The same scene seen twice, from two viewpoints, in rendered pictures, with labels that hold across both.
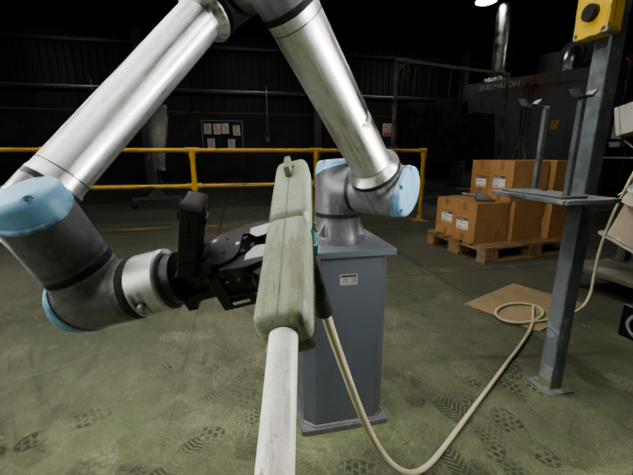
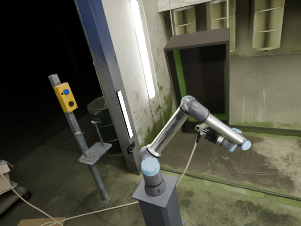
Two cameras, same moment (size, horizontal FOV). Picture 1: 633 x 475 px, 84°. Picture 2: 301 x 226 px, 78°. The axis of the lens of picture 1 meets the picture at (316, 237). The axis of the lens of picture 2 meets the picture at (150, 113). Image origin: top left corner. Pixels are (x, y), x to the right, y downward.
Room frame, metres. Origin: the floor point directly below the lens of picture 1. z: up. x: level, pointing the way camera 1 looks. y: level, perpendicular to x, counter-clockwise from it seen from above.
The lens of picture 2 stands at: (1.93, 0.81, 1.93)
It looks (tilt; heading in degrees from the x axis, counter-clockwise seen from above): 27 degrees down; 225
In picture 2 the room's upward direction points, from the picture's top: 12 degrees counter-clockwise
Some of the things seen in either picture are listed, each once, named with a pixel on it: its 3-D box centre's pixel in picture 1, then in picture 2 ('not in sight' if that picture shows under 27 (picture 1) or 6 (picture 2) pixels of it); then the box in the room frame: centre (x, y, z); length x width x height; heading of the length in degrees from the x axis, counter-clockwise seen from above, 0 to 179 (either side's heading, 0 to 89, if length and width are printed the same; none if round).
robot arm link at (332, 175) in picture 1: (339, 185); (151, 170); (1.16, -0.08, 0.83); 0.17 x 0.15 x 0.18; 49
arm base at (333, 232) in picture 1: (337, 225); (154, 183); (1.17, -0.07, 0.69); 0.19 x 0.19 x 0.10
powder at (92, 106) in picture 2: not in sight; (104, 102); (0.39, -1.67, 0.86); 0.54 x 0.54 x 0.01
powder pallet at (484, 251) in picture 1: (501, 239); not in sight; (3.46, -1.88, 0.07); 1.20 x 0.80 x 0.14; 109
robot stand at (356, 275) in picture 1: (335, 324); (161, 210); (1.17, -0.07, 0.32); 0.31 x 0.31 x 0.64; 12
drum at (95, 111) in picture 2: not in sight; (112, 124); (0.39, -1.67, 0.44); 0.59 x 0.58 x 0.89; 83
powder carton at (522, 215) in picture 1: (513, 218); not in sight; (3.33, -1.91, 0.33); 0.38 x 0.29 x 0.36; 112
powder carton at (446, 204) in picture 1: (461, 214); not in sight; (3.52, -1.47, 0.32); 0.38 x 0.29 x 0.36; 111
